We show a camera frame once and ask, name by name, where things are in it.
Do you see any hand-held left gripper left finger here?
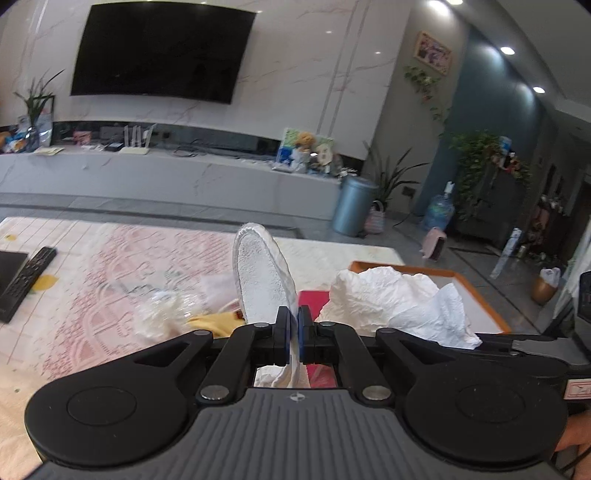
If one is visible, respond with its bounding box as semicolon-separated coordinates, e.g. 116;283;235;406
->
134;307;293;408

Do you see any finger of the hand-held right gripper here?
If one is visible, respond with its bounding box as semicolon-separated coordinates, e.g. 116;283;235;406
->
475;332;574;371

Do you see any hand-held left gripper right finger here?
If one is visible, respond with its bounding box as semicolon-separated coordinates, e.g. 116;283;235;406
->
298;305;462;407

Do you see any white slipper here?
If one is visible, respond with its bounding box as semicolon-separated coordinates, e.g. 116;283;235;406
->
232;222;311;389

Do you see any clear plastic bag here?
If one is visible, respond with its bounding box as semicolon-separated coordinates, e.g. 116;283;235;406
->
133;276;209;339

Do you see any person's right hand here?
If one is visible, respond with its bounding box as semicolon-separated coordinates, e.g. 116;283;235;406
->
554;406;591;462

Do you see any orange rimmed tray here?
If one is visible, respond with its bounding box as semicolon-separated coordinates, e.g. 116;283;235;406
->
348;260;514;337

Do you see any gold bin with white bag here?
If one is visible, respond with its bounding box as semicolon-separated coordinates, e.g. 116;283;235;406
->
531;266;562;306

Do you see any yellow cloth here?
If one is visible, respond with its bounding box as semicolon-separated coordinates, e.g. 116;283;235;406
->
185;310;248;341

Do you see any white long packet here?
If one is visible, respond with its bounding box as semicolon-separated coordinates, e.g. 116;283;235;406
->
491;227;522;278

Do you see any white crumpled cloth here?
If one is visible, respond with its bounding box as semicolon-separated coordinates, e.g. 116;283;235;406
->
315;266;484;350

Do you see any small pink heater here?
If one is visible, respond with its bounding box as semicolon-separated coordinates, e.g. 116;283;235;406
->
419;226;451;260

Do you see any dark cabinet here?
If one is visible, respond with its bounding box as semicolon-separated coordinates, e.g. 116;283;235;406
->
455;161;533;251

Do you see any striped woven basket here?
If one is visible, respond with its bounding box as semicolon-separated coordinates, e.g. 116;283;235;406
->
365;200;387;234

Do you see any grey metal trash bin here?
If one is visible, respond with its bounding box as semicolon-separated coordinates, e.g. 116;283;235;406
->
331;175;380;238

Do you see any blue water jug with pump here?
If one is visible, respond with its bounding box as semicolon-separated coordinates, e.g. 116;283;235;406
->
423;182;456;232

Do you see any large leafy green plant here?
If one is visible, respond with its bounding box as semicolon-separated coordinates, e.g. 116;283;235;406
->
449;131;503;223

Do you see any flower arrangement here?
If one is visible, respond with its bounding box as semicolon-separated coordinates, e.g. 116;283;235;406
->
488;136;533;186

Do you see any long-leaf potted plant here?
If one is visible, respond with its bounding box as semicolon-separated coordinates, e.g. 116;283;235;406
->
364;141;431;217

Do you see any group of plush toys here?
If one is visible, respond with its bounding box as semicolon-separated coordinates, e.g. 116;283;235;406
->
272;128;345;177

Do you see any pink lace tablecloth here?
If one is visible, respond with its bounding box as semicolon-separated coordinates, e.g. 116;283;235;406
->
0;216;407;472

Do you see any white router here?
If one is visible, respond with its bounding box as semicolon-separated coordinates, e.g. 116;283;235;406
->
120;123;156;156

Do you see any black remote control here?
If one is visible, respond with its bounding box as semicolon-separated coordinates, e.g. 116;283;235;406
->
0;246;58;309

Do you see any hanging vine plant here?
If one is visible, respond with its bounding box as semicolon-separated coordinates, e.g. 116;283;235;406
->
403;65;451;136

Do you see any black tablet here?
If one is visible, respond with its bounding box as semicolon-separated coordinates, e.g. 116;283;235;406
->
0;250;30;324

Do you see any pile of snack packets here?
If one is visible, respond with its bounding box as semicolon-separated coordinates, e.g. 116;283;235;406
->
0;115;52;155

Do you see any potted plant in glass vase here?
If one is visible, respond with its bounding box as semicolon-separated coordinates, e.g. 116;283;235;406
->
13;68;66;153

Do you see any black cable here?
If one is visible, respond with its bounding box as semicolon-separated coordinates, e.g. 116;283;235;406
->
172;145;219;158

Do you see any framed wall picture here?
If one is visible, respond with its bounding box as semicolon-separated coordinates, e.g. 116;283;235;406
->
413;31;452;76

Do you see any black wall television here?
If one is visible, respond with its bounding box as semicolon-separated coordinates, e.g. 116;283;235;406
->
69;2;257;105

